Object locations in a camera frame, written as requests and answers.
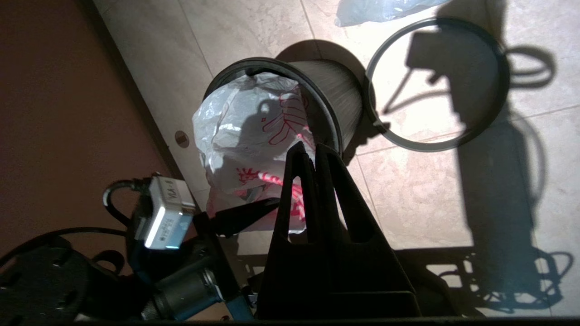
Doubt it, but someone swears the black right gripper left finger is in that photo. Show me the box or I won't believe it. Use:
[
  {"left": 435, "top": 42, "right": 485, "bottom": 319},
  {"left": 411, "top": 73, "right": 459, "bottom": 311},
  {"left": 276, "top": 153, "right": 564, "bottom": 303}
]
[{"left": 257, "top": 141, "right": 336, "bottom": 317}]

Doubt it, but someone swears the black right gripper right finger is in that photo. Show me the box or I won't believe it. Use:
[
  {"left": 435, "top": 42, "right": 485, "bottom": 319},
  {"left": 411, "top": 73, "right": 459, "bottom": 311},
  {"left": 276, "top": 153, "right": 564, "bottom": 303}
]
[{"left": 316, "top": 144, "right": 420, "bottom": 317}]

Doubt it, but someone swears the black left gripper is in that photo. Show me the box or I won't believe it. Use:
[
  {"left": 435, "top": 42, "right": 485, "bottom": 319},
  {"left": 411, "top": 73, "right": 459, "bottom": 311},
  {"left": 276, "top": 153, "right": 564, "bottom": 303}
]
[{"left": 131, "top": 197, "right": 281, "bottom": 320}]

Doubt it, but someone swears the white red-printed plastic bag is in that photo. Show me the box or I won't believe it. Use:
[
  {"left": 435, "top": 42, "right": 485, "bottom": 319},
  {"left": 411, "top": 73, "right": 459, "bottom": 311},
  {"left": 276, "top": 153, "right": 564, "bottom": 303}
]
[{"left": 192, "top": 72, "right": 318, "bottom": 234}]

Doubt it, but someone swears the grey bin rim ring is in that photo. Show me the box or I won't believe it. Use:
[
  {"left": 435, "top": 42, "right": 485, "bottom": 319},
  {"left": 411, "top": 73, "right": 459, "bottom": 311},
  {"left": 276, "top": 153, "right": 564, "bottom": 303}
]
[{"left": 364, "top": 17, "right": 510, "bottom": 152}]

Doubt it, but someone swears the white red-printed trash bag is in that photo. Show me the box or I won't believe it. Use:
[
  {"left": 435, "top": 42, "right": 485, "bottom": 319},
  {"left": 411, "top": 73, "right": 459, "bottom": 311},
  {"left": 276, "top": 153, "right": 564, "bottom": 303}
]
[{"left": 335, "top": 0, "right": 449, "bottom": 27}]

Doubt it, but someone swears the black round trash bin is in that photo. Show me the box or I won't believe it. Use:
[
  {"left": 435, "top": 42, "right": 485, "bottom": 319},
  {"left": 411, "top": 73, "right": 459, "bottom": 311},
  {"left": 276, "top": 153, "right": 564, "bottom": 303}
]
[{"left": 204, "top": 58, "right": 363, "bottom": 157}]

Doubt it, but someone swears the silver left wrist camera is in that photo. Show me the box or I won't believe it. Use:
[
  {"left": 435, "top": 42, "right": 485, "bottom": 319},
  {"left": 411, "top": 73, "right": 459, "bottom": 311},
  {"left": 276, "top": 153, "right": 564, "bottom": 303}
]
[{"left": 144, "top": 176, "right": 196, "bottom": 250}]

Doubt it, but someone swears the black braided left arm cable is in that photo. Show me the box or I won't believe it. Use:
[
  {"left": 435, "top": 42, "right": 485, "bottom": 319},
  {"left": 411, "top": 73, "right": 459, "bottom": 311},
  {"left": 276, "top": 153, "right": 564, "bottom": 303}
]
[{"left": 102, "top": 179, "right": 152, "bottom": 227}]

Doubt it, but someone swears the smooth black left arm cable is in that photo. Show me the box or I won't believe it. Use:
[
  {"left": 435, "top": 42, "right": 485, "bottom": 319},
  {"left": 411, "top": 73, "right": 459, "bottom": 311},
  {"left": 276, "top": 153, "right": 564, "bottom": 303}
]
[{"left": 0, "top": 226, "right": 130, "bottom": 268}]

